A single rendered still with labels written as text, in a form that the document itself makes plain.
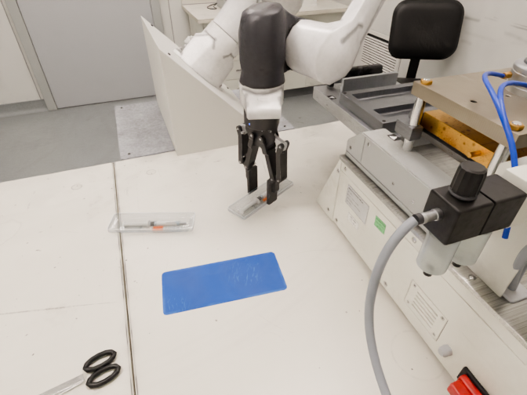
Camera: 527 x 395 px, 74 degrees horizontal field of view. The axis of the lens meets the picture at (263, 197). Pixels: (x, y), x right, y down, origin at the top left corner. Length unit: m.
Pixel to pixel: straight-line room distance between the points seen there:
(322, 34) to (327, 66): 0.05
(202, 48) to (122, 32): 2.38
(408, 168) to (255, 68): 0.31
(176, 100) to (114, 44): 2.50
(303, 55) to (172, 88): 0.42
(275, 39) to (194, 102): 0.42
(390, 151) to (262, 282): 0.33
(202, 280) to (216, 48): 0.68
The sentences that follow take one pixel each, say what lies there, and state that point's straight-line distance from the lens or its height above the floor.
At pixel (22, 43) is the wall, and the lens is 3.52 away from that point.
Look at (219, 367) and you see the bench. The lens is 0.61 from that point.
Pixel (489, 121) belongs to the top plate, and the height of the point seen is 1.11.
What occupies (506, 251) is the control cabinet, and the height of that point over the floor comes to 0.99.
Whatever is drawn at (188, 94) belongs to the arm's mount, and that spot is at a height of 0.93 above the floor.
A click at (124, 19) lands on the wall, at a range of 3.44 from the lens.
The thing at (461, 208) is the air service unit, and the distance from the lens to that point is 0.37.
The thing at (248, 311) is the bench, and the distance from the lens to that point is 0.66.
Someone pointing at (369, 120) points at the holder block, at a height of 0.98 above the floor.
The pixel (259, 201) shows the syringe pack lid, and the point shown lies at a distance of 0.84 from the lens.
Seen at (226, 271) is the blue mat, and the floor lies 0.75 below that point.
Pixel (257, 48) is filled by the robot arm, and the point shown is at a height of 1.12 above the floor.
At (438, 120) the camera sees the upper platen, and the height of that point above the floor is 1.06.
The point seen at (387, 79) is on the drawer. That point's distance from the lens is 0.95.
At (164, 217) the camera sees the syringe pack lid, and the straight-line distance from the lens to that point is 0.82.
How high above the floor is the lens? 1.29
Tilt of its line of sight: 38 degrees down
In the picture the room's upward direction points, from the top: straight up
